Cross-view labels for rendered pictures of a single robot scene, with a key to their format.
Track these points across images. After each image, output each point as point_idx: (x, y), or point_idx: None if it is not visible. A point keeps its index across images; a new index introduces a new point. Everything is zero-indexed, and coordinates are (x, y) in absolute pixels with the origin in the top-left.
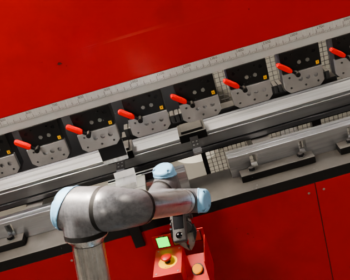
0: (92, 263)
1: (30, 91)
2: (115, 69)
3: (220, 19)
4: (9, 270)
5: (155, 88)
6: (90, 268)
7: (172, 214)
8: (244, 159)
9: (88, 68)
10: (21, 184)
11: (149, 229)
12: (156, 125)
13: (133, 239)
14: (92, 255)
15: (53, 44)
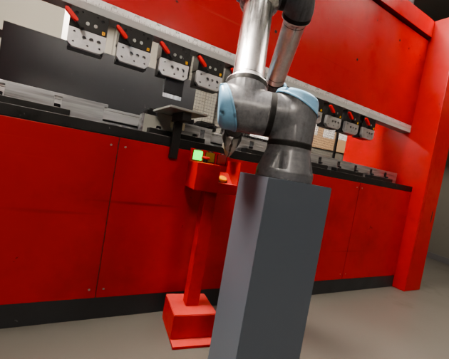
0: (268, 15)
1: (147, 3)
2: (207, 31)
3: (269, 46)
4: (45, 124)
5: (222, 60)
6: (266, 16)
7: (288, 61)
8: (246, 141)
9: (192, 18)
10: None
11: (184, 148)
12: (212, 84)
13: (172, 148)
14: (269, 9)
15: None
